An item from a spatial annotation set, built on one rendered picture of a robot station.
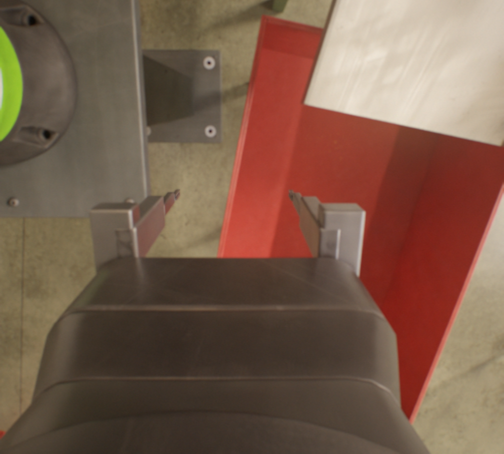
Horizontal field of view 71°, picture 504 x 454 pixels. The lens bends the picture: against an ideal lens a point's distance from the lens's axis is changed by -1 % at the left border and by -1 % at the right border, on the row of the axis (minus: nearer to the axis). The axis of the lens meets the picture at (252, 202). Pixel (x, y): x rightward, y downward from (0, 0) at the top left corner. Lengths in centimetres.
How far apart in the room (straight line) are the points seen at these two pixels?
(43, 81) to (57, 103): 2
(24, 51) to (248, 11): 102
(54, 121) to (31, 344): 151
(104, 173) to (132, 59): 11
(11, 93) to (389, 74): 36
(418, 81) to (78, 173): 37
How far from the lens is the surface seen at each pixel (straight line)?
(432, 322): 73
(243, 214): 75
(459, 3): 43
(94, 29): 37
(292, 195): 15
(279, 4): 121
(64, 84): 36
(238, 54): 127
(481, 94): 49
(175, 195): 15
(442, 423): 209
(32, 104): 33
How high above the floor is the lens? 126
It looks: 75 degrees down
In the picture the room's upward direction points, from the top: 175 degrees clockwise
